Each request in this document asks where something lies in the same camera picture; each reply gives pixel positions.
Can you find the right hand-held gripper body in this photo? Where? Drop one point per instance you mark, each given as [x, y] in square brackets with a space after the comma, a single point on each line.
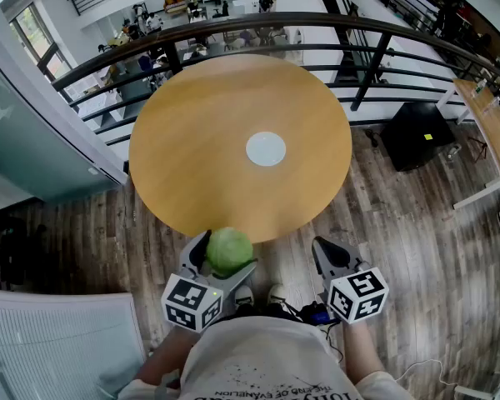
[358, 296]

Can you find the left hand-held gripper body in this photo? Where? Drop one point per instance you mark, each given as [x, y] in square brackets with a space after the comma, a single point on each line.
[191, 302]

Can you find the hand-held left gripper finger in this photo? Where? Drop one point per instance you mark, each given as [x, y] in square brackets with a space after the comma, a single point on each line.
[239, 279]
[193, 252]

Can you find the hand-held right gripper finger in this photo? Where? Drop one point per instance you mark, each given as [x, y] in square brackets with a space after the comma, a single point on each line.
[319, 261]
[339, 254]

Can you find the green cabbage ball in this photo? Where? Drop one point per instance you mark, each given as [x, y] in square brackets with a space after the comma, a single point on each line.
[229, 250]

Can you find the white round plate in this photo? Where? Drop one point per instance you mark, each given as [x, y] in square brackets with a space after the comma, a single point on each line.
[266, 148]

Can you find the person's right forearm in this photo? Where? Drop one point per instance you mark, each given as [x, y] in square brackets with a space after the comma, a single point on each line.
[362, 348]

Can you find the person's left forearm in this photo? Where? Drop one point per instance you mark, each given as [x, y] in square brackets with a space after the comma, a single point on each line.
[171, 356]

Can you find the person's left white shoe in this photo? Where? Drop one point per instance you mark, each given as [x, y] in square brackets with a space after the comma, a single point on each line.
[243, 296]

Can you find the person's white shoe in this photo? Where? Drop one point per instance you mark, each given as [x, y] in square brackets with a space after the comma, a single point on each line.
[277, 294]
[243, 296]

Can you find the person's right white shoe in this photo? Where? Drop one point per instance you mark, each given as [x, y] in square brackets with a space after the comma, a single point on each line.
[277, 294]

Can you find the black waist device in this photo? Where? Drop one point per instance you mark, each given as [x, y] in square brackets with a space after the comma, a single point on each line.
[318, 313]

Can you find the person's white printed t-shirt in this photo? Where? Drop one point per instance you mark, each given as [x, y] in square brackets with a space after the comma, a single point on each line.
[266, 356]

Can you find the black box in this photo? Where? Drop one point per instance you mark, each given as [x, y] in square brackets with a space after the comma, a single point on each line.
[416, 136]

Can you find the white ribbed panel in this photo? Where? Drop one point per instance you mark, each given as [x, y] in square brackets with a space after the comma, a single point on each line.
[54, 340]

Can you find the black tripod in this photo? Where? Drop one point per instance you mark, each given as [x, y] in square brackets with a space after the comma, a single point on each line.
[480, 148]

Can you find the black checkered chair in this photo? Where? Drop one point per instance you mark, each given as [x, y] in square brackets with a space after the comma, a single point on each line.
[8, 256]

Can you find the black metal railing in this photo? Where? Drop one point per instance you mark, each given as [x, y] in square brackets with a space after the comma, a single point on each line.
[275, 19]

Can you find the yellow sofa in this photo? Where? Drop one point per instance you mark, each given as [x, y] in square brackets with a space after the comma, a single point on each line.
[175, 4]

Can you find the large window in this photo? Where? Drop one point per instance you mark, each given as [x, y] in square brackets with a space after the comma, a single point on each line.
[37, 36]

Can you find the wooden desk with white frame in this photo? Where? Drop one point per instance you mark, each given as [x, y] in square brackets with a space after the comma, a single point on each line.
[491, 127]

